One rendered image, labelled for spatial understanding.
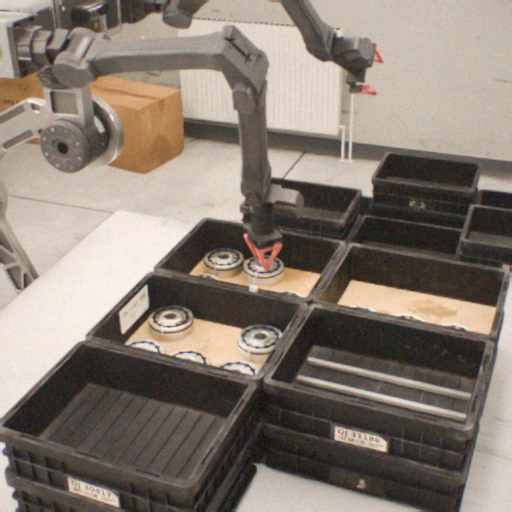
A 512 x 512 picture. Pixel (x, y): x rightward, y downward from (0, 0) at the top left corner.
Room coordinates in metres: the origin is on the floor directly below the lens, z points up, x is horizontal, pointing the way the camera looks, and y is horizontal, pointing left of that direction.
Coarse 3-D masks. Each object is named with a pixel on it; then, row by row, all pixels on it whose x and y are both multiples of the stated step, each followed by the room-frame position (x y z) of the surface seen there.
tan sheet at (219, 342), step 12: (144, 324) 1.57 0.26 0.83; (204, 324) 1.57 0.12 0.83; (216, 324) 1.56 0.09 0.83; (144, 336) 1.52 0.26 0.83; (192, 336) 1.52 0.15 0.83; (204, 336) 1.52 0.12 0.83; (216, 336) 1.52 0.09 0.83; (228, 336) 1.52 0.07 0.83; (168, 348) 1.47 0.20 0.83; (180, 348) 1.47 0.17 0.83; (192, 348) 1.47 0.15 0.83; (204, 348) 1.47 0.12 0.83; (216, 348) 1.47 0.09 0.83; (228, 348) 1.47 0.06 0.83; (216, 360) 1.43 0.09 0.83; (228, 360) 1.43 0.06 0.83; (240, 360) 1.43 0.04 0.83
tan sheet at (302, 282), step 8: (200, 264) 1.85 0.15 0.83; (192, 272) 1.81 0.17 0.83; (200, 272) 1.80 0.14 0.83; (288, 272) 1.80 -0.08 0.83; (296, 272) 1.80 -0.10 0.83; (304, 272) 1.80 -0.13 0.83; (224, 280) 1.76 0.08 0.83; (232, 280) 1.76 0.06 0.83; (240, 280) 1.76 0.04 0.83; (288, 280) 1.76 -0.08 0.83; (296, 280) 1.76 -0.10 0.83; (304, 280) 1.76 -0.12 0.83; (312, 280) 1.76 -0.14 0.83; (264, 288) 1.72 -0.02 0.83; (272, 288) 1.72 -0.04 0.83; (280, 288) 1.72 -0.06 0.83; (288, 288) 1.72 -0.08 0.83; (296, 288) 1.72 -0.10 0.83; (304, 288) 1.72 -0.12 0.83; (304, 296) 1.68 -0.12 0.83
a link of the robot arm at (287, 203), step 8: (272, 184) 1.77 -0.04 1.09; (248, 192) 1.71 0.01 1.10; (272, 192) 1.75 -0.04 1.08; (280, 192) 1.75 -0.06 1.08; (288, 192) 1.74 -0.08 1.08; (296, 192) 1.74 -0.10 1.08; (248, 200) 1.73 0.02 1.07; (256, 200) 1.72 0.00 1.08; (264, 200) 1.73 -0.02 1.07; (272, 200) 1.73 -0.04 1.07; (280, 200) 1.73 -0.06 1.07; (288, 200) 1.72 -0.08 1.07; (296, 200) 1.73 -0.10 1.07; (280, 208) 1.74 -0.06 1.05; (288, 208) 1.73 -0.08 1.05; (296, 208) 1.72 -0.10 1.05; (288, 216) 1.73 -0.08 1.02; (296, 216) 1.73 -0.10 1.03
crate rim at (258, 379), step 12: (144, 276) 1.62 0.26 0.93; (156, 276) 1.63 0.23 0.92; (168, 276) 1.62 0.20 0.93; (180, 276) 1.62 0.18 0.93; (132, 288) 1.57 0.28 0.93; (216, 288) 1.57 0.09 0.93; (228, 288) 1.56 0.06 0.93; (240, 288) 1.56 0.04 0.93; (120, 300) 1.52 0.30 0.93; (276, 300) 1.51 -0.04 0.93; (288, 300) 1.51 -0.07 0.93; (108, 312) 1.47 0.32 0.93; (300, 312) 1.46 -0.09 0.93; (96, 324) 1.43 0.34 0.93; (288, 324) 1.42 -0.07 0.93; (288, 336) 1.37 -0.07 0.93; (120, 348) 1.34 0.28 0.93; (132, 348) 1.34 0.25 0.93; (276, 348) 1.33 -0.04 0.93; (180, 360) 1.29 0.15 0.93; (192, 360) 1.29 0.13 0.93; (228, 372) 1.25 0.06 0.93; (240, 372) 1.25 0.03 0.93; (264, 372) 1.25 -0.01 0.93
